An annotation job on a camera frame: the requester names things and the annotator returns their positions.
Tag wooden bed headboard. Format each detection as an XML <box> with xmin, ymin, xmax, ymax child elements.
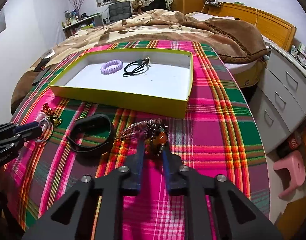
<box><xmin>208</xmin><ymin>2</ymin><xmax>297</xmax><ymax>52</ymax></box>

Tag white shelf with bottles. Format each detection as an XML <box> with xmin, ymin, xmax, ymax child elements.
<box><xmin>62</xmin><ymin>12</ymin><xmax>103</xmax><ymax>39</ymax></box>

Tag red packet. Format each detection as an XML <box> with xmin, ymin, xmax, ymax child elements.
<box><xmin>288</xmin><ymin>132</ymin><xmax>302</xmax><ymax>150</ymax></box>

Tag pink green plaid cloth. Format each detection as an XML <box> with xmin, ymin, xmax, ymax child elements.
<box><xmin>3</xmin><ymin>40</ymin><xmax>271</xmax><ymax>240</ymax></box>

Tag clutter on drawer cabinet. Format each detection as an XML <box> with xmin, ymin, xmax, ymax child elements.
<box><xmin>290</xmin><ymin>44</ymin><xmax>306</xmax><ymax>70</ymax></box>

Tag pink white spiral hair tie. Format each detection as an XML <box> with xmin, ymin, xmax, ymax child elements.
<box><xmin>34</xmin><ymin>114</ymin><xmax>52</xmax><ymax>130</ymax></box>

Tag thin white elastic hair tie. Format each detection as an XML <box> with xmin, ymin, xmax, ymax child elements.
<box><xmin>34</xmin><ymin>124</ymin><xmax>54</xmax><ymax>143</ymax></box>

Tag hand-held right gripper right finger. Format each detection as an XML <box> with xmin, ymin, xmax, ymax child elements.
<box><xmin>162</xmin><ymin>145</ymin><xmax>283</xmax><ymax>240</ymax></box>

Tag black hair tie with bead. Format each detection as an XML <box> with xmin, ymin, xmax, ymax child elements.
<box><xmin>122</xmin><ymin>57</ymin><xmax>151</xmax><ymax>77</ymax></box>

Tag dark flat wallet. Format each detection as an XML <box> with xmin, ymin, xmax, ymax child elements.
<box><xmin>34</xmin><ymin>57</ymin><xmax>51</xmax><ymax>72</ymax></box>

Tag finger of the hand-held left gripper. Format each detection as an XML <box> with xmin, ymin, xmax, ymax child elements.
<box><xmin>0</xmin><ymin>128</ymin><xmax>45</xmax><ymax>157</ymax></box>
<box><xmin>0</xmin><ymin>122</ymin><xmax>41</xmax><ymax>137</ymax></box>

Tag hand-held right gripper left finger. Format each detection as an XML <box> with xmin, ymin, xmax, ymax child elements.
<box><xmin>22</xmin><ymin>140</ymin><xmax>146</xmax><ymax>240</ymax></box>

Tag dried purple branches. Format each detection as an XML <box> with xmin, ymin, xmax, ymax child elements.
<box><xmin>69</xmin><ymin>0</ymin><xmax>92</xmax><ymax>13</ymax></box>

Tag yellow cardboard box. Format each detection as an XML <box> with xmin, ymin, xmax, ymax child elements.
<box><xmin>48</xmin><ymin>47</ymin><xmax>194</xmax><ymax>119</ymax></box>

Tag brown patterned blanket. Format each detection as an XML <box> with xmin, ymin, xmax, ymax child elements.
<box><xmin>10</xmin><ymin>9</ymin><xmax>268</xmax><ymax>110</ymax></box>

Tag white drawer cabinet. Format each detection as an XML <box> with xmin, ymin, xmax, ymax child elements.
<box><xmin>248</xmin><ymin>42</ymin><xmax>306</xmax><ymax>155</ymax></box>

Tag red gold bead bracelet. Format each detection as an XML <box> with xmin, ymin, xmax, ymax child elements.
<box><xmin>42</xmin><ymin>103</ymin><xmax>55</xmax><ymax>117</ymax></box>

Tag dark amber beaded bracelet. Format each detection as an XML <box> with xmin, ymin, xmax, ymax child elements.
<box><xmin>143</xmin><ymin>122</ymin><xmax>171</xmax><ymax>157</ymax></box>

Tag purple spiral hair tie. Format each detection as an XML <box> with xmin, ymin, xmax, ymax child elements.
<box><xmin>100</xmin><ymin>60</ymin><xmax>123</xmax><ymax>74</ymax></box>

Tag black wristband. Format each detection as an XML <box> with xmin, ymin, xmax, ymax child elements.
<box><xmin>65</xmin><ymin>114</ymin><xmax>115</xmax><ymax>158</ymax></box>

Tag white pillow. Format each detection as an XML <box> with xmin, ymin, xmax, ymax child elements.
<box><xmin>190</xmin><ymin>12</ymin><xmax>233</xmax><ymax>22</ymax></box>

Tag black bag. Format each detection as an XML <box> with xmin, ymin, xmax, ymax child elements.
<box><xmin>147</xmin><ymin>0</ymin><xmax>172</xmax><ymax>12</ymax></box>

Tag pink plastic stool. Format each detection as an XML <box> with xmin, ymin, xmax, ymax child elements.
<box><xmin>273</xmin><ymin>150</ymin><xmax>306</xmax><ymax>198</ymax></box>

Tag clear beaded bracelet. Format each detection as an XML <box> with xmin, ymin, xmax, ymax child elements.
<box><xmin>115</xmin><ymin>120</ymin><xmax>153</xmax><ymax>140</ymax></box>

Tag black smartphone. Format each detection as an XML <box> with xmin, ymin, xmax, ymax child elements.
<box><xmin>32</xmin><ymin>66</ymin><xmax>51</xmax><ymax>85</ymax></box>

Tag black chair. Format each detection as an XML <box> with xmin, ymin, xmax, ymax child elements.
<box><xmin>103</xmin><ymin>1</ymin><xmax>132</xmax><ymax>24</ymax></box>

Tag brown teddy bear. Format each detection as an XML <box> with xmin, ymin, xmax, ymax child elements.
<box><xmin>131</xmin><ymin>0</ymin><xmax>143</xmax><ymax>14</ymax></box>

